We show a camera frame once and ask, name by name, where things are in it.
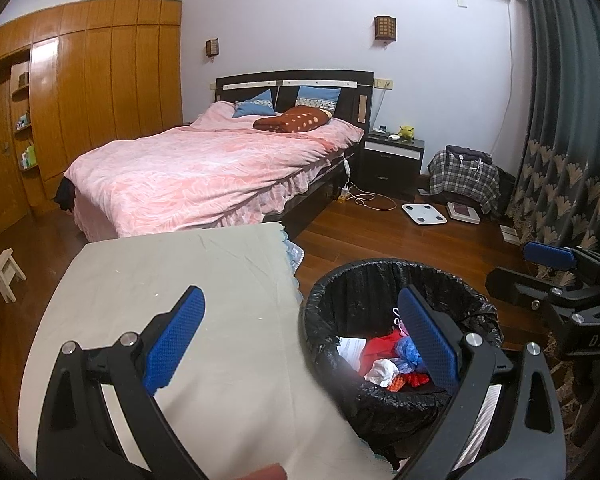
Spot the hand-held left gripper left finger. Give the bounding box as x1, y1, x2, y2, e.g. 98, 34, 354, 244
37, 285, 207, 480

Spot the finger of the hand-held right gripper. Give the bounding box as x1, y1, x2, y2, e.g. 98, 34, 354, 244
522, 241, 600, 286
486, 266, 576, 312

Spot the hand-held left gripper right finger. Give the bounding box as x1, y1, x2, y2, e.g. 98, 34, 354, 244
396, 285, 567, 480

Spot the blue plastic bag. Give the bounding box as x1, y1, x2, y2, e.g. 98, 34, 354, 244
395, 335, 423, 371

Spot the white tissue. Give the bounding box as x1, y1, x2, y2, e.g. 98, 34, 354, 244
364, 359, 400, 388

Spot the white printed carton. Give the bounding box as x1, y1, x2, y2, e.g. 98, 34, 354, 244
337, 337, 368, 371

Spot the bin with black bag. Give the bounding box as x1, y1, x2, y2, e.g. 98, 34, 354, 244
300, 259, 503, 461

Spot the person's left hand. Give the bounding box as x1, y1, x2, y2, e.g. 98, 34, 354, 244
237, 464, 287, 480

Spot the black bag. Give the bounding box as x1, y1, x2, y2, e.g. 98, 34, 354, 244
492, 165, 518, 218

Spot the scale with dark centre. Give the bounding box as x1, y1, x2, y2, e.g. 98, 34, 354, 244
446, 201, 482, 225

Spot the white bathroom scale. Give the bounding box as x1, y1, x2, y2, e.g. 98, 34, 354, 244
401, 203, 448, 226

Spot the plaid cloth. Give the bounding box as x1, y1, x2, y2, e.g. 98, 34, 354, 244
426, 151, 501, 216

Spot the dark jacket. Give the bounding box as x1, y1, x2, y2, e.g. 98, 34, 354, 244
445, 145, 495, 166

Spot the grey patterned curtain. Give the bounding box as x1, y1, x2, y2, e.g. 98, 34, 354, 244
502, 0, 600, 411

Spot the dark nightstand with white trim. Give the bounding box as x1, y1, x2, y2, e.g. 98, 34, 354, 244
357, 130, 426, 203

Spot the bed with pink blanket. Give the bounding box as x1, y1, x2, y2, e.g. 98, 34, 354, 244
62, 100, 366, 241

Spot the white air conditioner pipe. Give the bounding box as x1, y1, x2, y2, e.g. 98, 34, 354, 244
490, 0, 514, 161

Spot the small white wooden stool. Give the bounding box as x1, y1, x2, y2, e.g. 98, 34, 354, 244
0, 248, 27, 305

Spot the black garment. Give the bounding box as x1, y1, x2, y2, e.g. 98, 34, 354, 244
55, 176, 76, 213

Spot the blue pillow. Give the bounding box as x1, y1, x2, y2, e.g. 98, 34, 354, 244
232, 89, 276, 118
295, 85, 342, 111

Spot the brown dotted pillow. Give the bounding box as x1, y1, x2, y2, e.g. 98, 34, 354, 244
253, 106, 333, 133

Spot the wooden wardrobe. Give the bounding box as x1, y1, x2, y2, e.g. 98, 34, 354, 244
0, 0, 183, 241

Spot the white charger cable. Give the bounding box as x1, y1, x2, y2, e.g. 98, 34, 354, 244
457, 152, 487, 183

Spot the white floor cable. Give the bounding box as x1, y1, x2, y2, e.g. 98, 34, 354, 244
342, 175, 397, 212

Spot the dark wooden bed frame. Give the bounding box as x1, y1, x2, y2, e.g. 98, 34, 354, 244
215, 69, 376, 231

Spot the large wooden wall lamp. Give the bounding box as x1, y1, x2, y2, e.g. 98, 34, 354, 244
373, 15, 397, 46

